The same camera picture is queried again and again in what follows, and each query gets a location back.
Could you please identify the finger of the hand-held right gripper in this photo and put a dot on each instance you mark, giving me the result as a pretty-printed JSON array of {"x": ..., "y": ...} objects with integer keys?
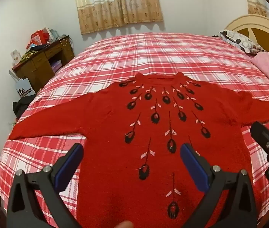
[{"x": 262, "y": 133}]

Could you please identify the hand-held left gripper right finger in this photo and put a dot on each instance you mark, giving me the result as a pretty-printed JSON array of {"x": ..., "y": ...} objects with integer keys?
[{"x": 193, "y": 168}]

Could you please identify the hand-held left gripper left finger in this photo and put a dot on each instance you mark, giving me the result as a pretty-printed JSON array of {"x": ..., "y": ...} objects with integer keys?
[{"x": 68, "y": 166}]

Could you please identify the red knitted sweater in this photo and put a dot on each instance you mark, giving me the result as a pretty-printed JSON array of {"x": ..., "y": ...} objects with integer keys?
[{"x": 115, "y": 123}]

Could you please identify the black clothes heap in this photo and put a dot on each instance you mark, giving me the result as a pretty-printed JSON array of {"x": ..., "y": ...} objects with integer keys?
[{"x": 20, "y": 105}]

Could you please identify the person's left hand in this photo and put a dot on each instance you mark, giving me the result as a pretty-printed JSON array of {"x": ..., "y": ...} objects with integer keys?
[{"x": 125, "y": 225}]

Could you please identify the white blue paper bag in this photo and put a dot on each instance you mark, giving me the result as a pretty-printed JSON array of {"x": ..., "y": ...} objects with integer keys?
[{"x": 24, "y": 87}]

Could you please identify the grey patterned pillow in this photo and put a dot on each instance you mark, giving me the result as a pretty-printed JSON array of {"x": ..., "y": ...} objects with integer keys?
[{"x": 238, "y": 40}]

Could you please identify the purple box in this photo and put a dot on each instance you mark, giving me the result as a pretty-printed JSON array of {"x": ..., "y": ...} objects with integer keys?
[{"x": 56, "y": 65}]

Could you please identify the dark wooden desk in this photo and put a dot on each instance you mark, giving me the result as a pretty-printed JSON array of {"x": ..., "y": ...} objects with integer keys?
[{"x": 37, "y": 66}]

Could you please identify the cream arched headboard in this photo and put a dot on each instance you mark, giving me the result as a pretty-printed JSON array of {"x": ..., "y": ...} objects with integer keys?
[{"x": 262, "y": 21}]

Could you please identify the yellow green bundle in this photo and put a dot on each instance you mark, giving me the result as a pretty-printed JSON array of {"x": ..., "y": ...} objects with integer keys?
[{"x": 27, "y": 56}]

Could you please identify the white card box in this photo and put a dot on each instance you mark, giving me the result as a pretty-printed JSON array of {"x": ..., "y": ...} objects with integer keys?
[{"x": 15, "y": 55}]

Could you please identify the red plaid bed sheet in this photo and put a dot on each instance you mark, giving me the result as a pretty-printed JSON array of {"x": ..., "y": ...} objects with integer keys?
[{"x": 148, "y": 52}]

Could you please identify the red gift box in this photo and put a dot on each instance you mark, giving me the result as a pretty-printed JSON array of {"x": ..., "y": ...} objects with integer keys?
[{"x": 38, "y": 38}]

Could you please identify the pale blue bag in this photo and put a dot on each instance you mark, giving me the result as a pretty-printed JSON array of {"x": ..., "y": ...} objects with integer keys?
[{"x": 54, "y": 34}]

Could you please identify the wide beige patterned curtain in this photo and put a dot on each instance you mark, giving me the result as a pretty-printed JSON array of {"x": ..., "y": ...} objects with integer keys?
[{"x": 115, "y": 9}]

